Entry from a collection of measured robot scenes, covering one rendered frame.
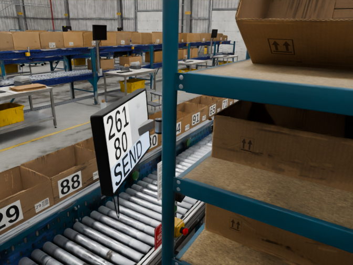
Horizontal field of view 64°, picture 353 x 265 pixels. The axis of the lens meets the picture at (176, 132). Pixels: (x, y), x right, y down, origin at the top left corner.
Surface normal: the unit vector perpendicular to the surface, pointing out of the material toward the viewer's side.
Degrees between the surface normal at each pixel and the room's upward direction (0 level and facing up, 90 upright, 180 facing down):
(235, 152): 91
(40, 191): 90
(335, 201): 0
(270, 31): 147
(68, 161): 89
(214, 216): 90
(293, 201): 0
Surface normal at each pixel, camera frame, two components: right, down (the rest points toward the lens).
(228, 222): -0.54, 0.29
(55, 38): 0.84, 0.19
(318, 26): -0.30, 0.94
